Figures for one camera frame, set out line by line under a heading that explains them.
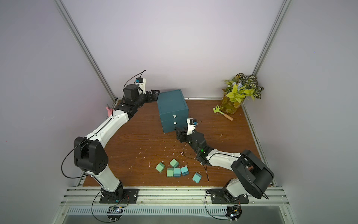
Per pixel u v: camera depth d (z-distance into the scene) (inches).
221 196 26.5
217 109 44.5
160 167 32.0
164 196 29.2
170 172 31.3
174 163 32.6
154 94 30.5
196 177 30.5
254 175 16.8
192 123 28.0
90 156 18.1
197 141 24.7
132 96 25.4
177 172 31.2
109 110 36.7
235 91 35.5
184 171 31.3
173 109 33.9
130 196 28.7
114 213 28.1
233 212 27.4
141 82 28.7
